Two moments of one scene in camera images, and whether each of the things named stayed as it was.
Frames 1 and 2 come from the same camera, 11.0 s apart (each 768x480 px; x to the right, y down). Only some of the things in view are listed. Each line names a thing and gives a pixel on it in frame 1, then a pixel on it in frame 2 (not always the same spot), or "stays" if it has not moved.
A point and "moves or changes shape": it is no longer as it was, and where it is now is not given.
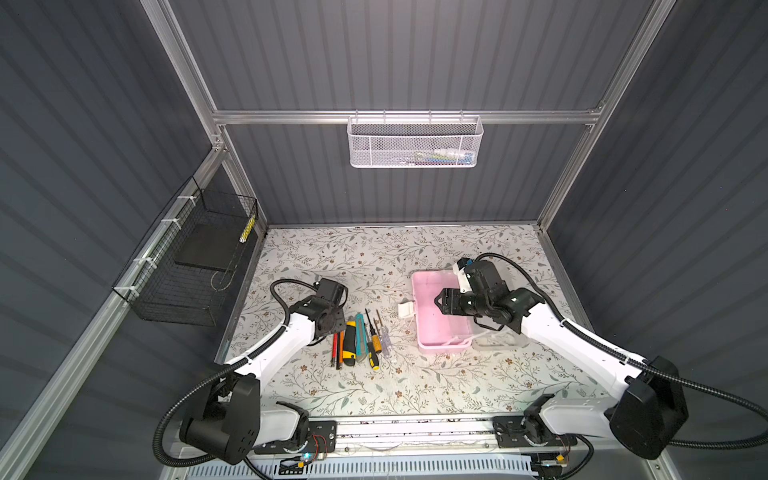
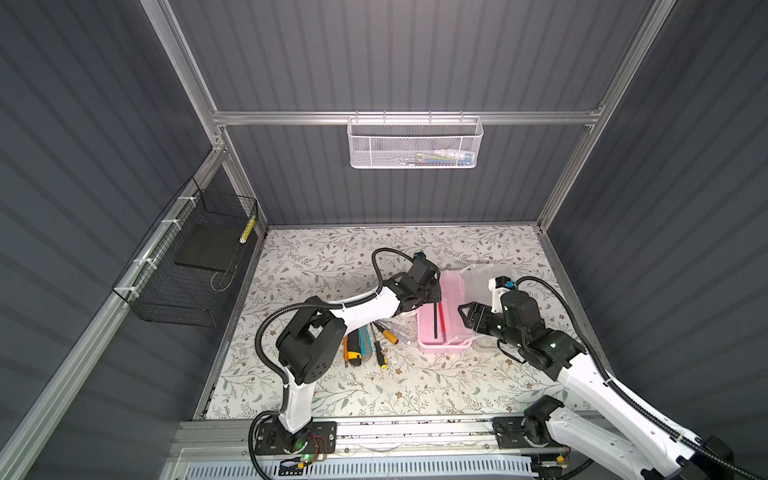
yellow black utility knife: (349, 345) stays
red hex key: (334, 348) moves or changes shape
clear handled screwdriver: (384, 335) -> (402, 333)
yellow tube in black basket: (246, 233) stays
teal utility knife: (361, 337) stays
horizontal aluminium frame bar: (339, 117) stays
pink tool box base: (435, 330) stays
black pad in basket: (212, 246) stays
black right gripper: (449, 298) -> (476, 308)
